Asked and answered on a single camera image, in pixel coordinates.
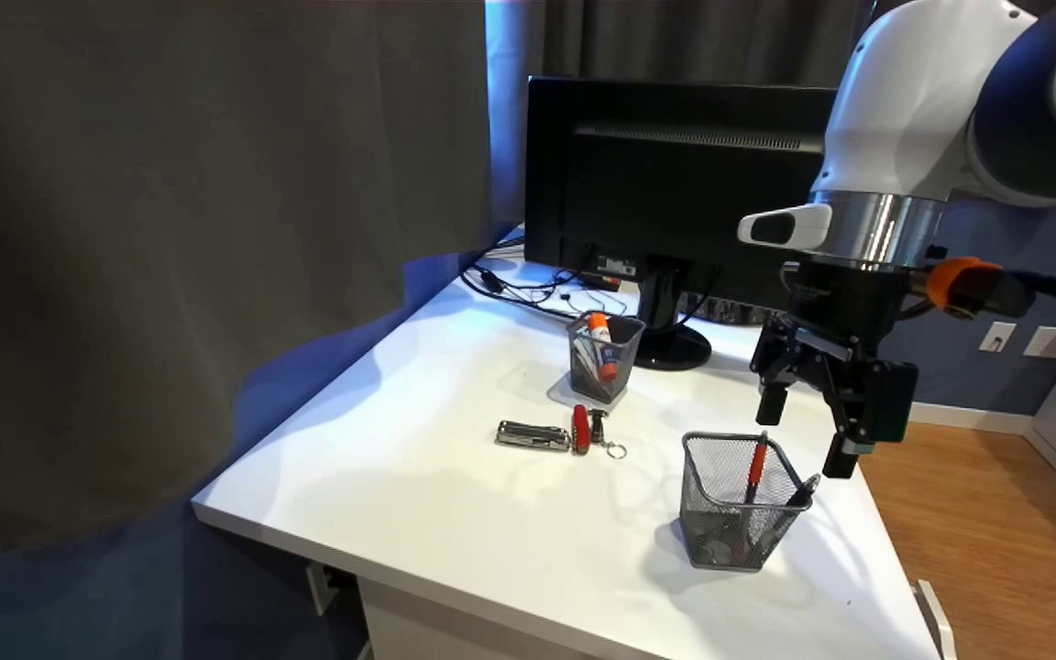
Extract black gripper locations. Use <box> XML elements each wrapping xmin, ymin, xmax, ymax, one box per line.
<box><xmin>751</xmin><ymin>257</ymin><xmax>916</xmax><ymax>480</ymax></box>

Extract red and black pen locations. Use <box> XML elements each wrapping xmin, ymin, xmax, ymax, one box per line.
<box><xmin>746</xmin><ymin>437</ymin><xmax>767</xmax><ymax>506</ymax></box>

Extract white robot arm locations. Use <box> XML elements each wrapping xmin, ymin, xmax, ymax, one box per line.
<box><xmin>737</xmin><ymin>0</ymin><xmax>1056</xmax><ymax>476</ymax></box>

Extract left black mesh pen basket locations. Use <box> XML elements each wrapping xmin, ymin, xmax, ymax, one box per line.
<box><xmin>679</xmin><ymin>431</ymin><xmax>818</xmax><ymax>572</ymax></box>

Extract black mesh pen basket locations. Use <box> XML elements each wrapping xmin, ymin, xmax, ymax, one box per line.
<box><xmin>570</xmin><ymin>310</ymin><xmax>647</xmax><ymax>402</ymax></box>
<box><xmin>679</xmin><ymin>431</ymin><xmax>818</xmax><ymax>572</ymax></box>

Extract right black mesh pen basket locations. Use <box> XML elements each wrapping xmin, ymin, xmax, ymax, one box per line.
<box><xmin>570</xmin><ymin>310</ymin><xmax>647</xmax><ymax>402</ymax></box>

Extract pens in right basket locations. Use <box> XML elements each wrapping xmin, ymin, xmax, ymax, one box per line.
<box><xmin>582</xmin><ymin>310</ymin><xmax>621</xmax><ymax>380</ymax></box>

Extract small dark metal case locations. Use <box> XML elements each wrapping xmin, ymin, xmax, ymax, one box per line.
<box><xmin>497</xmin><ymin>420</ymin><xmax>574</xmax><ymax>451</ymax></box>

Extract side-on black monitor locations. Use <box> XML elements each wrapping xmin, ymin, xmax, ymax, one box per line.
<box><xmin>525</xmin><ymin>75</ymin><xmax>838</xmax><ymax>369</ymax></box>

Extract grey curtain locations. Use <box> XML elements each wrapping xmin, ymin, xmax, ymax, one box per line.
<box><xmin>0</xmin><ymin>0</ymin><xmax>489</xmax><ymax>548</ymax></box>

